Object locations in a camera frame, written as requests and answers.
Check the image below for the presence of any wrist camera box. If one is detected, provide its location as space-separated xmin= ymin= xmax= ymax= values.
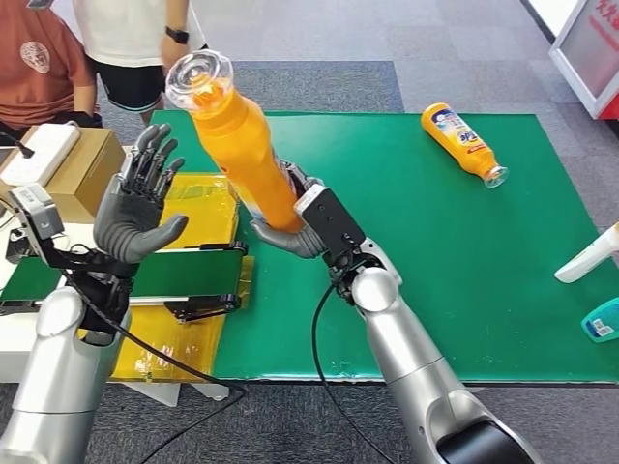
xmin=7 ymin=182 xmax=140 ymax=280
xmin=293 ymin=184 xmax=369 ymax=271

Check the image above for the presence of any teal plastic bottle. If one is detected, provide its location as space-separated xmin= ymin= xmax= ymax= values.
xmin=581 ymin=297 xmax=619 ymax=345

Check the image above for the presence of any white power bank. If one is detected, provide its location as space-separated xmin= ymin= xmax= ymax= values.
xmin=0 ymin=121 xmax=82 ymax=189

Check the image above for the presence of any white table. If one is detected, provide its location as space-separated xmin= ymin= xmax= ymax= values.
xmin=0 ymin=143 xmax=232 ymax=409

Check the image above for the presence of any person in white shirt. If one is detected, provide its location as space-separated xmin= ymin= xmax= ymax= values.
xmin=71 ymin=0 xmax=210 ymax=127

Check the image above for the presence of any orange bottle with barcode label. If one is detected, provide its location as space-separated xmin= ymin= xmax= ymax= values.
xmin=165 ymin=48 xmax=306 ymax=236

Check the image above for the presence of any black power adapter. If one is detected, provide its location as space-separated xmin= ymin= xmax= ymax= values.
xmin=5 ymin=225 xmax=31 ymax=265

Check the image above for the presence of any person in red shirt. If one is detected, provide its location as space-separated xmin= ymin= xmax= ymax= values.
xmin=0 ymin=0 xmax=103 ymax=130

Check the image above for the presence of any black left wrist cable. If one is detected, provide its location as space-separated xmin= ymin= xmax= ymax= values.
xmin=57 ymin=267 xmax=248 ymax=464

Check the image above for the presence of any green table mat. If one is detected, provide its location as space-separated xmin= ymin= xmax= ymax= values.
xmin=149 ymin=109 xmax=619 ymax=386

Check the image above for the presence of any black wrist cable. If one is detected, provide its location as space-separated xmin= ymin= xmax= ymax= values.
xmin=57 ymin=267 xmax=248 ymax=464
xmin=310 ymin=281 xmax=399 ymax=464

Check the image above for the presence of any brown cardboard box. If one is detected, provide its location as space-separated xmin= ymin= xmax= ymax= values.
xmin=0 ymin=125 xmax=126 ymax=225

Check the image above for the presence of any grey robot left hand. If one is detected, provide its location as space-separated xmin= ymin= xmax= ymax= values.
xmin=93 ymin=123 xmax=189 ymax=266

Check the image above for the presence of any white framed display stand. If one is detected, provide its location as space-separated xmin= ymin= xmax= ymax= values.
xmin=549 ymin=0 xmax=619 ymax=122

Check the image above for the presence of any white plastic bottle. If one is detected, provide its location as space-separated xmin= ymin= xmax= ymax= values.
xmin=554 ymin=221 xmax=619 ymax=285

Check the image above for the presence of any black plug cable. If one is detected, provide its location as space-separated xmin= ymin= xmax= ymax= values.
xmin=0 ymin=130 xmax=36 ymax=160

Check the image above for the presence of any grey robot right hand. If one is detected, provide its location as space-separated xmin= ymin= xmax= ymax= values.
xmin=248 ymin=159 xmax=331 ymax=261

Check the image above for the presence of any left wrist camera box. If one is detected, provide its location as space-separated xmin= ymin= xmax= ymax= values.
xmin=7 ymin=182 xmax=140 ymax=280

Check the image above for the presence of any green conveyor belt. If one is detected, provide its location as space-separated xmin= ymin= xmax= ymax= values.
xmin=0 ymin=241 xmax=251 ymax=325

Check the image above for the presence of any orange bottle with blue label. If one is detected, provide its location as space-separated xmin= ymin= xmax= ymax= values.
xmin=420 ymin=101 xmax=511 ymax=190

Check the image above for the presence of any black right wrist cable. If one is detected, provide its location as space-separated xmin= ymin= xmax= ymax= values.
xmin=310 ymin=281 xmax=399 ymax=464

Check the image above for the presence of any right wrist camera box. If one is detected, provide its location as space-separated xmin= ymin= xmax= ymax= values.
xmin=293 ymin=184 xmax=369 ymax=271

